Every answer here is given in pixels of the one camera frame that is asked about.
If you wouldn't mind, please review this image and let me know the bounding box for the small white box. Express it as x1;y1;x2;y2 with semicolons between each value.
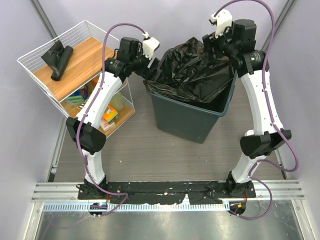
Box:
100;119;115;132

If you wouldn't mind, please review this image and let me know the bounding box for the yellow green sponge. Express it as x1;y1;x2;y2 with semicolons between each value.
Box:
102;105;118;123

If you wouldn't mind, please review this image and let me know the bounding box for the dark green trash bin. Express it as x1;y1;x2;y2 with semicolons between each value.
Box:
146;78;236;144

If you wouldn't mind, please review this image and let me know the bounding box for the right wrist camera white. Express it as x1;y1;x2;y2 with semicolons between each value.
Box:
209;8;233;39

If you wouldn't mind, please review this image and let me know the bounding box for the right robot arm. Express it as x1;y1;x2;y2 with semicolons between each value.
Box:
202;15;292;198

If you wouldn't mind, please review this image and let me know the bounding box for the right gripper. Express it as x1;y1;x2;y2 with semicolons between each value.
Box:
202;21;238;62

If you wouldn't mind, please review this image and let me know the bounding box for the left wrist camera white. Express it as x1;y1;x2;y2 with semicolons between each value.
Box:
142;32;160;60

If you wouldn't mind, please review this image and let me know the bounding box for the white wire shelf rack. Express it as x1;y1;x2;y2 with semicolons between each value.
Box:
16;20;136;140

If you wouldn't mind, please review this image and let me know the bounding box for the white cable duct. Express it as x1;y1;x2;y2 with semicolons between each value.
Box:
42;201;229;213

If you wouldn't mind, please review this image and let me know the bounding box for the white paper cup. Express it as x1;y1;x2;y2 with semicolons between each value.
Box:
244;129;255;137

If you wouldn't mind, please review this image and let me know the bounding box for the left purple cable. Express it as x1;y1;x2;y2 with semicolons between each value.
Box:
75;22;151;218

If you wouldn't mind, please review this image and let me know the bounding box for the pale green plastic container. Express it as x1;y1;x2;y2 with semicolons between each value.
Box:
109;92;126;112

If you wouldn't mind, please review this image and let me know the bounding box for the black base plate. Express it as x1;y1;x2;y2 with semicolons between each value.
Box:
76;180;256;205

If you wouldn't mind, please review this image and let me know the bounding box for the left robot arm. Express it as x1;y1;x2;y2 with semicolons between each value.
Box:
66;37;160;199

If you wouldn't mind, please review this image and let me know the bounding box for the black trash bag roll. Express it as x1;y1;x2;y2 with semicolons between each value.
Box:
41;40;74;82

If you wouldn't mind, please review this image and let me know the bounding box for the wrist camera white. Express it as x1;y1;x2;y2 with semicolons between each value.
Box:
209;8;233;39
142;32;160;60

